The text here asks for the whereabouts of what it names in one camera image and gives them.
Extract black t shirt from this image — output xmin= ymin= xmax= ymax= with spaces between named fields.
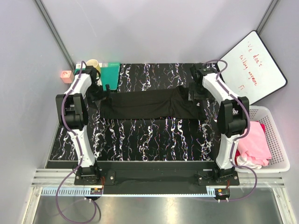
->
xmin=100 ymin=85 xmax=206 ymax=120

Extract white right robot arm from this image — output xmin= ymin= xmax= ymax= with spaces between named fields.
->
xmin=188 ymin=63 xmax=250 ymax=184

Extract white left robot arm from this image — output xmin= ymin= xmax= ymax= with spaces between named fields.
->
xmin=56 ymin=62 xmax=111 ymax=185

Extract green book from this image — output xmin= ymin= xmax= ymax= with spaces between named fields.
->
xmin=74 ymin=62 xmax=121 ymax=91

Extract yellow cup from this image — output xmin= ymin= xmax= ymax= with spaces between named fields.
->
xmin=86 ymin=59 xmax=102 ymax=86

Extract pink cube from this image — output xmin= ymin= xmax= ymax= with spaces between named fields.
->
xmin=60 ymin=70 xmax=74 ymax=84

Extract whiteboard with red writing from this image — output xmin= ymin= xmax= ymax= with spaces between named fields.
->
xmin=221 ymin=30 xmax=288 ymax=105

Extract pink t shirt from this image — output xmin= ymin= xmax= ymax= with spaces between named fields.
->
xmin=235 ymin=121 xmax=272 ymax=169

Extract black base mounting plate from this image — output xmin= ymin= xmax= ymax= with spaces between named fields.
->
xmin=74 ymin=161 xmax=241 ymax=195

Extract white t shirt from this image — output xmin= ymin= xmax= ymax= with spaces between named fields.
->
xmin=236 ymin=155 xmax=262 ymax=169

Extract white plastic laundry basket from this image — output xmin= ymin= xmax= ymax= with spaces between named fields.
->
xmin=249 ymin=106 xmax=290 ymax=173

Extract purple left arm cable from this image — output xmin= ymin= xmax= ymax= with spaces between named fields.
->
xmin=56 ymin=61 xmax=101 ymax=224

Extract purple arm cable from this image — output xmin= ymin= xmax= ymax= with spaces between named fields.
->
xmin=56 ymin=61 xmax=101 ymax=224
xmin=193 ymin=59 xmax=259 ymax=203

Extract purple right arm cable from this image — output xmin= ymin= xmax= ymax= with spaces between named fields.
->
xmin=193 ymin=59 xmax=259 ymax=203

